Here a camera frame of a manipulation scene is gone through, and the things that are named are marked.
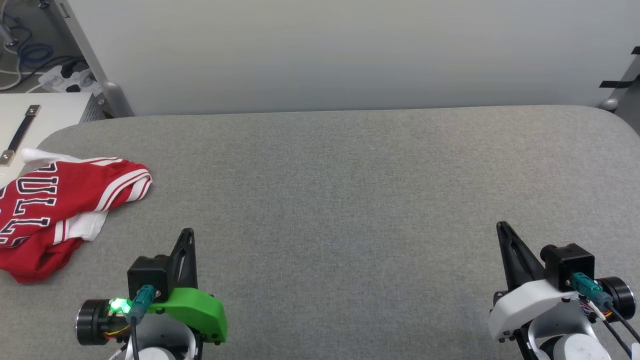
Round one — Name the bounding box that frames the white case with black handle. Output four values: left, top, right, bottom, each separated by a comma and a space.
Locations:
0, 92, 106, 188

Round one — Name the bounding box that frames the black cable with teal plug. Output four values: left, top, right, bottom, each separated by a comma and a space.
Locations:
571, 272, 640, 346
128, 285, 157, 360

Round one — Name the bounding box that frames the blue coiled cable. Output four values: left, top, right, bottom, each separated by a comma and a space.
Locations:
2, 12, 55, 67

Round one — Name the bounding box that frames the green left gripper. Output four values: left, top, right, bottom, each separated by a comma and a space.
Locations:
145, 228, 228, 346

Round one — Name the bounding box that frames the white power strip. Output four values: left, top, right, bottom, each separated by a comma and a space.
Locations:
39, 65, 99, 94

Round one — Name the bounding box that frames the red and white basketball jersey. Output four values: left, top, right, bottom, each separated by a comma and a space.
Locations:
0, 148, 153, 285

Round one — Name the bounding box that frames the black strap handle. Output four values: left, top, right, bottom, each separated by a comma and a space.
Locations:
0, 105, 42, 166

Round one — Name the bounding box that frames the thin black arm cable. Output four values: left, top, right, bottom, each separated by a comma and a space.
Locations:
600, 317, 635, 359

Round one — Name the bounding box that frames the white partition panel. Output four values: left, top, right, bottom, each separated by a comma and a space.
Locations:
65, 0, 640, 117

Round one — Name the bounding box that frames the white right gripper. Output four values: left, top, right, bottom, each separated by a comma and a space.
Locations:
487, 221, 583, 344

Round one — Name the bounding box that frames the grey metal partition post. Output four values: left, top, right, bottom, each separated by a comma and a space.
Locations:
59, 0, 135, 118
600, 60, 640, 112

